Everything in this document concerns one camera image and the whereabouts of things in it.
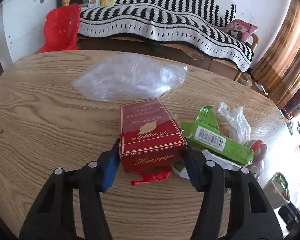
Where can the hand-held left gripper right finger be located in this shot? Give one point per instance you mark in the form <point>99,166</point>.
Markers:
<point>193,172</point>

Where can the red plastic scrap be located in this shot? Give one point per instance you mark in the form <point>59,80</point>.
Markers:
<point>155,176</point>

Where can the brown curtain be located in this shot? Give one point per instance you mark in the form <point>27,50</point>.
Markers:
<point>285,55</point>

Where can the green carton box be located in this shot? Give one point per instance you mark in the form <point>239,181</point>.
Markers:
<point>215,140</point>

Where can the white crumpled plastic film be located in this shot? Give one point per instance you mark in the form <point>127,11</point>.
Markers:
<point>236,122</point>

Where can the white plastic bag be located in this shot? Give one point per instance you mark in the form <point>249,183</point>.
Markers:
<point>293,127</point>

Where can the white green snack packet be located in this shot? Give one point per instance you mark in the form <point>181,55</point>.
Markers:
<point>275,192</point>

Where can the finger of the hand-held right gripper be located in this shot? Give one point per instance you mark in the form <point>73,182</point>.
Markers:
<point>291,216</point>

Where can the pair of beige slippers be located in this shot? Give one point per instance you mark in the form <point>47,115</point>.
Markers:
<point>248,80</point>

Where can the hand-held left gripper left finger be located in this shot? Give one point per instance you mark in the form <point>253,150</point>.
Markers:
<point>110,172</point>

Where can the black white patterned blanket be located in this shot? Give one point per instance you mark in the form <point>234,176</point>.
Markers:
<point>165,20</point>

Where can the white cabinet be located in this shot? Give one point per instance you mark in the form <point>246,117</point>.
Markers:
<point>25,22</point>

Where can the red plastic chair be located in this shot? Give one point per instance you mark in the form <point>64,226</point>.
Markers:
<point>61,30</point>

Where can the flat cardboard piece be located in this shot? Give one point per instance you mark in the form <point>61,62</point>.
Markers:
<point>193,54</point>

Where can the pink cartoon cushion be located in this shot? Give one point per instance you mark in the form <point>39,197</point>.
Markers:
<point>241,30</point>

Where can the clear plastic bag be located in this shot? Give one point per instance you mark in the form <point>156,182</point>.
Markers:
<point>130,77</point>

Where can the red cigarette box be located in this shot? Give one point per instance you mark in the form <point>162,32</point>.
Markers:
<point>145,135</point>

